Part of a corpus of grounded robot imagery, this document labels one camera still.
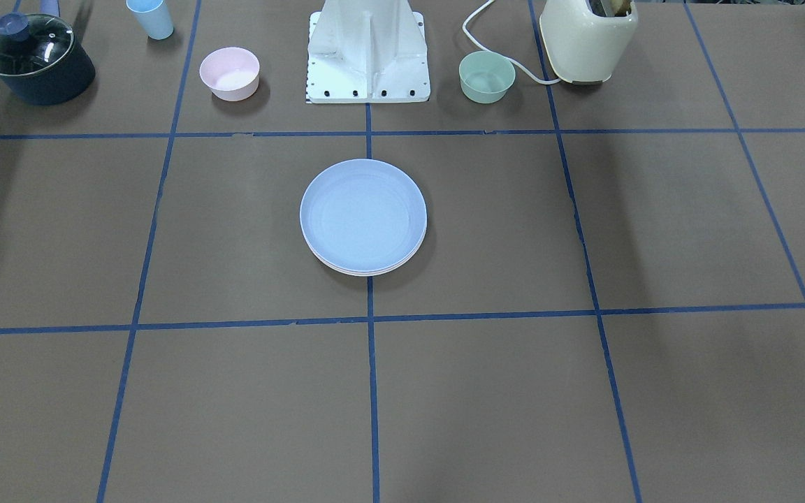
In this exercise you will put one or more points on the pink plate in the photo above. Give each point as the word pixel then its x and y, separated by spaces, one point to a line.
pixel 414 250

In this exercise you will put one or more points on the light blue plate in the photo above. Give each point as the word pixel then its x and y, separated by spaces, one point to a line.
pixel 363 214

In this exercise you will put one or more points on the cream plate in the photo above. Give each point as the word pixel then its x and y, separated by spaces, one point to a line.
pixel 365 273

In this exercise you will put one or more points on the green bowl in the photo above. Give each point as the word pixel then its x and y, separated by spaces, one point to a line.
pixel 485 77

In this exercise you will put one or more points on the pink bowl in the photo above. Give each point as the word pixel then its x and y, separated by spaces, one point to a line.
pixel 232 73

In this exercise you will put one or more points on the cream toaster with bread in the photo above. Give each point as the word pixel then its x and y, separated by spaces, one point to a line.
pixel 585 40

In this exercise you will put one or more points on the light blue cup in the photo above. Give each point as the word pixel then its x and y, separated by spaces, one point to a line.
pixel 154 17

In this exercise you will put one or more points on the dark blue pot with lid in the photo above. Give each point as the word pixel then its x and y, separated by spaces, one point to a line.
pixel 42 60

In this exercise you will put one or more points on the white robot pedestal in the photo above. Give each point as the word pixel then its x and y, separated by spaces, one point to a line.
pixel 367 52

